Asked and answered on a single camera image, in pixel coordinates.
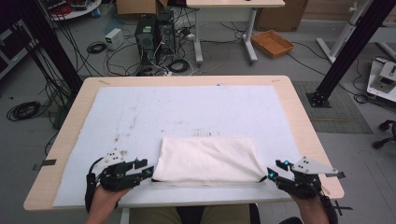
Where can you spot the black metal frame post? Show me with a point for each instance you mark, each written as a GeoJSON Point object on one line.
{"type": "Point", "coordinates": [53, 46]}
{"type": "Point", "coordinates": [351, 49]}

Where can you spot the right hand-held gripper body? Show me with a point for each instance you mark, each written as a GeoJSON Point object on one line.
{"type": "Point", "coordinates": [306, 186]}

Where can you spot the person's right hand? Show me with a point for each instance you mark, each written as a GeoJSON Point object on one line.
{"type": "Point", "coordinates": [309, 205]}

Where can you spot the white metal stand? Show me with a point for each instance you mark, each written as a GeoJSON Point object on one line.
{"type": "Point", "coordinates": [342, 34]}

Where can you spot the white machine base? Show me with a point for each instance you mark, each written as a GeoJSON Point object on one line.
{"type": "Point", "coordinates": [383, 79]}

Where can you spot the white tank top black trim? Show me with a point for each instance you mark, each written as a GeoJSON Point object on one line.
{"type": "Point", "coordinates": [208, 158]}

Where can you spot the person's left hand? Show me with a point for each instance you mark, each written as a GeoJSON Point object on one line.
{"type": "Point", "coordinates": [106, 200]}

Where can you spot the closed cardboard box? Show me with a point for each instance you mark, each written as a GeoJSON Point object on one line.
{"type": "Point", "coordinates": [280, 15]}

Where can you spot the grey floor mat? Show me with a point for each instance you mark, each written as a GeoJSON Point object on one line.
{"type": "Point", "coordinates": [339, 115]}

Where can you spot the white power supply box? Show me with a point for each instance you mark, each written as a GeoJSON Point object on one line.
{"type": "Point", "coordinates": [114, 38]}

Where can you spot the person's khaki trousers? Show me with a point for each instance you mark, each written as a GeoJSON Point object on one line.
{"type": "Point", "coordinates": [152, 216]}

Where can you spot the black computer tower green label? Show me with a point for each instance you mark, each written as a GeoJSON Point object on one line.
{"type": "Point", "coordinates": [145, 40]}

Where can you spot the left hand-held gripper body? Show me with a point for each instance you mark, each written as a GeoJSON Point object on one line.
{"type": "Point", "coordinates": [116, 175]}

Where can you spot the white desk with wooden top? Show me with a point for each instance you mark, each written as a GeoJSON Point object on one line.
{"type": "Point", "coordinates": [233, 3]}

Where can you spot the round white table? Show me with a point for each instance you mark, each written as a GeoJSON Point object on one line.
{"type": "Point", "coordinates": [77, 9]}

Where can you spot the grey tape strip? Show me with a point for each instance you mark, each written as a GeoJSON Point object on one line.
{"type": "Point", "coordinates": [46, 163]}

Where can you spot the white power strip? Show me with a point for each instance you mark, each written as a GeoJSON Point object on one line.
{"type": "Point", "coordinates": [168, 73]}

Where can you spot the white table mat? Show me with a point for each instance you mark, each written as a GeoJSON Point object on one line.
{"type": "Point", "coordinates": [186, 112]}

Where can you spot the orange wicker basket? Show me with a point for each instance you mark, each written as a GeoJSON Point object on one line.
{"type": "Point", "coordinates": [272, 43]}

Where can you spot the black office chair base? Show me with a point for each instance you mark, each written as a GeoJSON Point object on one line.
{"type": "Point", "coordinates": [386, 137]}

